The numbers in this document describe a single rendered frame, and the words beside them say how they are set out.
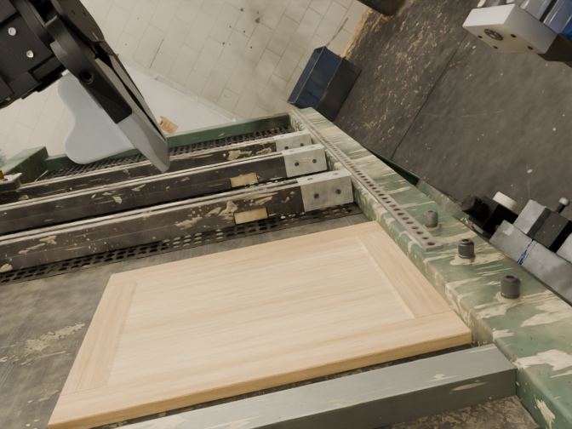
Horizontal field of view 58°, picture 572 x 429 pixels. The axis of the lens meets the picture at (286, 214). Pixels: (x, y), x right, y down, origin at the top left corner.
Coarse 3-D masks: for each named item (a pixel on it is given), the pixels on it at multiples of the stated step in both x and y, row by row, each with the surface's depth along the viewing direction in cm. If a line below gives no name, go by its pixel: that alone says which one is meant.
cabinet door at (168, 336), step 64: (256, 256) 103; (320, 256) 98; (384, 256) 94; (128, 320) 88; (192, 320) 84; (256, 320) 81; (320, 320) 78; (384, 320) 75; (448, 320) 72; (128, 384) 70; (192, 384) 68; (256, 384) 67
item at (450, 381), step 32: (480, 352) 62; (320, 384) 61; (352, 384) 60; (384, 384) 59; (416, 384) 58; (448, 384) 58; (480, 384) 58; (512, 384) 59; (192, 416) 59; (224, 416) 58; (256, 416) 58; (288, 416) 57; (320, 416) 57; (352, 416) 57; (384, 416) 58; (416, 416) 59
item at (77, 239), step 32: (256, 192) 124; (288, 192) 124; (320, 192) 125; (96, 224) 122; (128, 224) 122; (160, 224) 123; (192, 224) 124; (224, 224) 125; (0, 256) 120; (32, 256) 121; (64, 256) 122
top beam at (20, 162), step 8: (24, 152) 221; (32, 152) 218; (40, 152) 223; (8, 160) 210; (16, 160) 206; (24, 160) 205; (32, 160) 213; (40, 160) 221; (8, 168) 194; (16, 168) 196; (24, 168) 203; (32, 168) 212; (40, 168) 220; (24, 176) 201; (32, 176) 210
